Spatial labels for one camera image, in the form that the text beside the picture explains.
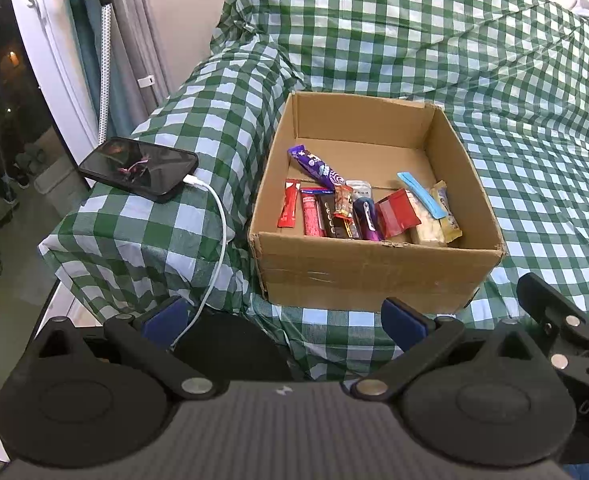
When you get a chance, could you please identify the red stick snack packet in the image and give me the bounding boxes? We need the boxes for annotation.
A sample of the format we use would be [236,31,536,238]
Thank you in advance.
[277,179,301,229]

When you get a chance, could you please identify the light blue stick packet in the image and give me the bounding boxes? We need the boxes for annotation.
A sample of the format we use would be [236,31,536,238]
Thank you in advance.
[397,171,446,220]

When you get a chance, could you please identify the grey curtain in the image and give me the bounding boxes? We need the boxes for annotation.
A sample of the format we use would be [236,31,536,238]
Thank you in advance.
[68,0,170,138]

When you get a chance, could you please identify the red white snack packet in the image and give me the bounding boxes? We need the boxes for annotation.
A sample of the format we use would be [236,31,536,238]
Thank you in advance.
[301,188,330,237]

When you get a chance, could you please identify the silver purple snack pouch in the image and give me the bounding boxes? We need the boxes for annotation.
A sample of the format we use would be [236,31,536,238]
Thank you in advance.
[353,197,383,242]

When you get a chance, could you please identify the black chocolate bar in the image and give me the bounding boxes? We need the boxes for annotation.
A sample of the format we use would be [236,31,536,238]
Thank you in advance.
[316,194,360,240]

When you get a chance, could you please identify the small red orange candy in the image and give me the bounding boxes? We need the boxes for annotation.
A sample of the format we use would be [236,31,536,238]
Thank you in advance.
[333,184,353,221]

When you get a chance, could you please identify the yellow candy wrapper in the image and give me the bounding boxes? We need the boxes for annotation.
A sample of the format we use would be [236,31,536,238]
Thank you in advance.
[430,181,463,244]

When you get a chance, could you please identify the black smartphone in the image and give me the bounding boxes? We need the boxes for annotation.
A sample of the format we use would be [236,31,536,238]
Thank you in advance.
[78,138,199,203]

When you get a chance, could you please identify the purple chocolate bar wrapper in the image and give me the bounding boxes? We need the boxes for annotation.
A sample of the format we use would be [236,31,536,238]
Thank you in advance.
[288,144,346,192]

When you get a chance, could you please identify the large red snack packet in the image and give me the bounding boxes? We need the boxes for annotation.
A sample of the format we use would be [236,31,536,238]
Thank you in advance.
[375,188,421,240]

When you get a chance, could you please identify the brown cardboard box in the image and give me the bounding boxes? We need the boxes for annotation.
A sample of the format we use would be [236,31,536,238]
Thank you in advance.
[249,92,506,313]

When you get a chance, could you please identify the white charging cable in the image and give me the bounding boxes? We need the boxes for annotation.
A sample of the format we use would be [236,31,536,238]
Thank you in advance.
[168,173,228,351]

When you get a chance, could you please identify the beige rice cracker packet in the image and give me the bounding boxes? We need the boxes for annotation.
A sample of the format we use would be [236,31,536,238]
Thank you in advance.
[407,191,446,247]

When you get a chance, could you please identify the white door frame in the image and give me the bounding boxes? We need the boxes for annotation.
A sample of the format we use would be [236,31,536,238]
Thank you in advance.
[11,0,98,162]

